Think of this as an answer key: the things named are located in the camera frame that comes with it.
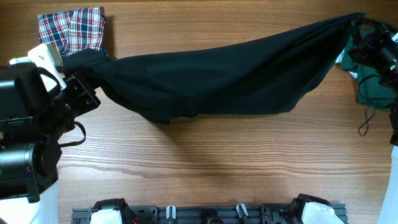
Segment black garment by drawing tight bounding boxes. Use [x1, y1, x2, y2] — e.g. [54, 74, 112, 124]
[63, 14, 356, 123]

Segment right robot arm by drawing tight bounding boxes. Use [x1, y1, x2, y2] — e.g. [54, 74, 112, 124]
[313, 17, 397, 223]

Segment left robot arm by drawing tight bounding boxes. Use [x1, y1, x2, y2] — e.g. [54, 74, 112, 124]
[1, 62, 100, 223]

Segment dark green folded garment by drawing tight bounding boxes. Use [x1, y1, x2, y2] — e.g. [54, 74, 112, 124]
[335, 27, 397, 137]

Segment plaid folded cloth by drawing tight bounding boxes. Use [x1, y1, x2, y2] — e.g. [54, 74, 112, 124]
[37, 6, 108, 58]

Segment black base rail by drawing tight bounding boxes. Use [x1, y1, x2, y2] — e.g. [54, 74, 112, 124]
[70, 203, 348, 224]

